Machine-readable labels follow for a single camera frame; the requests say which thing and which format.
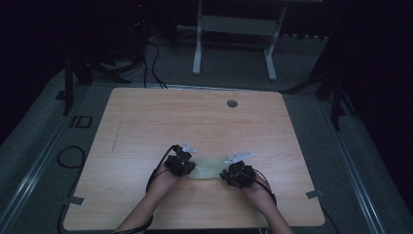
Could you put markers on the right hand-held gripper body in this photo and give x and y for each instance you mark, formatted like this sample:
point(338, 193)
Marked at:
point(240, 175)

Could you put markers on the white desk frame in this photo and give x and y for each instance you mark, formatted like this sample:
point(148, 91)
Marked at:
point(235, 25)

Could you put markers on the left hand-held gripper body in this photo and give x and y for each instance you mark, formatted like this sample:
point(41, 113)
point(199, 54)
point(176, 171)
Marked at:
point(180, 164)

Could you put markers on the black metal stand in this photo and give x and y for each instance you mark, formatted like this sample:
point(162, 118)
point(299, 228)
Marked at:
point(68, 87)
point(336, 100)

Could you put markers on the person's right hand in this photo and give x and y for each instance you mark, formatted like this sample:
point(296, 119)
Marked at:
point(261, 193)

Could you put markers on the person's left hand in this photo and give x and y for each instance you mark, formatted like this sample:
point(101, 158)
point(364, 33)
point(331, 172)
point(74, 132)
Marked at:
point(164, 183)

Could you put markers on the grey tape piece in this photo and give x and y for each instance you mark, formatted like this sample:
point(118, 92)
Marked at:
point(76, 201)
point(314, 194)

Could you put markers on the metal floor rail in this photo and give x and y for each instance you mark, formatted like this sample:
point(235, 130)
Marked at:
point(354, 175)
point(29, 182)

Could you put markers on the black computer tower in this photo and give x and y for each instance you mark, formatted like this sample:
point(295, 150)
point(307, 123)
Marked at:
point(139, 29)

